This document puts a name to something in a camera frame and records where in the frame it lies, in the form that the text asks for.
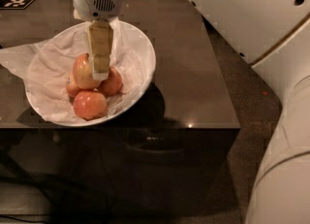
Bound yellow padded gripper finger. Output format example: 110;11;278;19
87;20;113;80

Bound red-yellow apple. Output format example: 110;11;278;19
73;53;101;89

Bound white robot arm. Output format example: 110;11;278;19
188;0;310;224

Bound right red apple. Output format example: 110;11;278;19
98;67;123;97

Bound white bowl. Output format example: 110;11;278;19
24;19;157;128

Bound left hidden red apple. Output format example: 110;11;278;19
66;75;80;98

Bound front red apple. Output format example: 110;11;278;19
73;90;108;120

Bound white tissue paper liner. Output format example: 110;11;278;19
0;16;144;123

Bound black white fiducial marker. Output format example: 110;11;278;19
0;0;35;10

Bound dark glass table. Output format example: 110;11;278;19
1;0;239;219

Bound black cable on floor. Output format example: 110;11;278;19
0;213;49;224

